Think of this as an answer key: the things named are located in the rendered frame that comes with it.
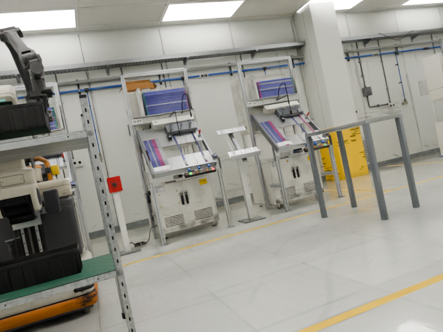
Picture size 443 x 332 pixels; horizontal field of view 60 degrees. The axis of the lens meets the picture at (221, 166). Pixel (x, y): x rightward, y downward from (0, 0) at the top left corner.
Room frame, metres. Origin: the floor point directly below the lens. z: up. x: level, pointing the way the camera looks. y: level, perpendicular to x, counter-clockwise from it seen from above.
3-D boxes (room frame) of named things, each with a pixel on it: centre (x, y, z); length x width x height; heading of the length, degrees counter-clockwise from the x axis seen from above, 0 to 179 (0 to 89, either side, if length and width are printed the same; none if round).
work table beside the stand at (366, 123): (3.37, -1.19, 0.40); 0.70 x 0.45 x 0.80; 29
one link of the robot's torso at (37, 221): (2.26, 1.14, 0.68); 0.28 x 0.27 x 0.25; 108
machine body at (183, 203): (4.55, 0.58, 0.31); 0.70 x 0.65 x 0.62; 110
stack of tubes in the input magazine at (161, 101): (4.46, 0.49, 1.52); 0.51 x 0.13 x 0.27; 110
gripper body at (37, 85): (1.75, 0.74, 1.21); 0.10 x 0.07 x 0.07; 108
